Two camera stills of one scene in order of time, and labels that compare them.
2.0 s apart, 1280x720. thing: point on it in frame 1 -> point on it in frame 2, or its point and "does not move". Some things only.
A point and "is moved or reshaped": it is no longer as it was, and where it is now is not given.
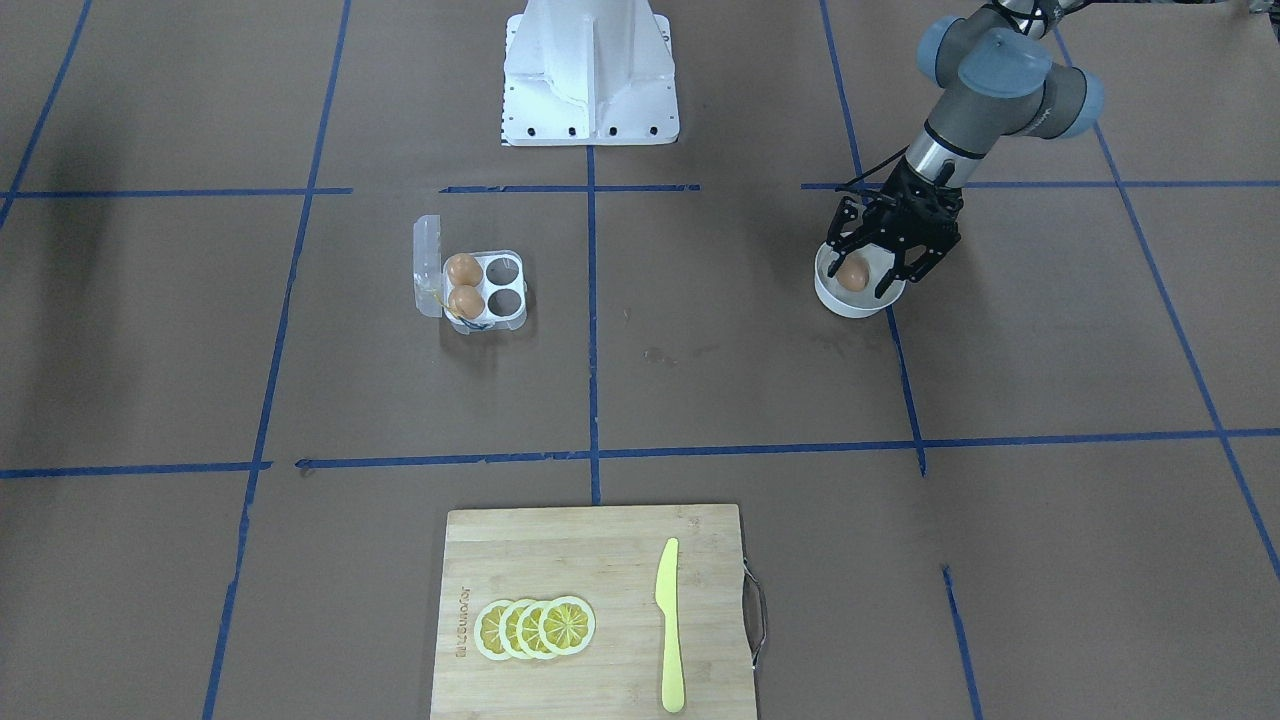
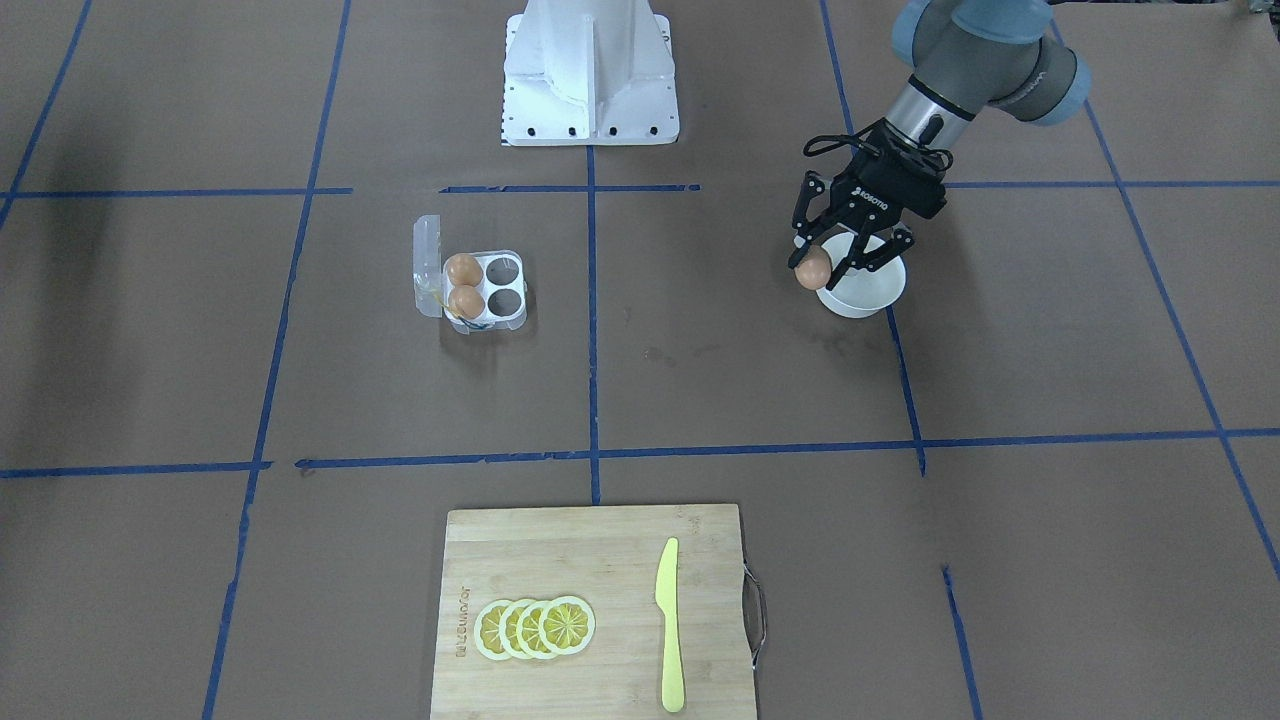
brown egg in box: x=464 y=269 does not move
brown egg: x=853 y=273 is moved or reshaped
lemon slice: x=567 y=625 does not move
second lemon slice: x=528 y=631 does not move
